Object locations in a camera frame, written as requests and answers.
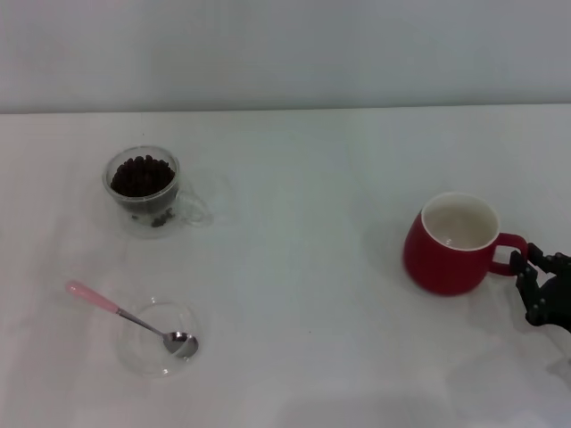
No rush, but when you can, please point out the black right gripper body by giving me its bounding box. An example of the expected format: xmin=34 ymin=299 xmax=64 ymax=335
xmin=537 ymin=272 xmax=571 ymax=333

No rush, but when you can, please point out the red mug white inside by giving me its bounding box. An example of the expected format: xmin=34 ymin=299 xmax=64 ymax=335
xmin=402 ymin=192 xmax=530 ymax=298

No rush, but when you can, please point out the clear glass saucer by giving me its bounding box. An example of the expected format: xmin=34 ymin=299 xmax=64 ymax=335
xmin=116 ymin=297 xmax=204 ymax=379

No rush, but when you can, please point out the glass cup with handle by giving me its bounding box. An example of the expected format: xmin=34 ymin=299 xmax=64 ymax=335
xmin=101 ymin=143 xmax=214 ymax=241

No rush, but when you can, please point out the pink handled metal spoon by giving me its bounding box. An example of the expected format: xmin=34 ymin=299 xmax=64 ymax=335
xmin=65 ymin=279 xmax=200 ymax=359

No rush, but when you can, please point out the coffee bean pile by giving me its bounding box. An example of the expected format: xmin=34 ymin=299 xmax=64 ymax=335
xmin=109 ymin=153 xmax=177 ymax=228

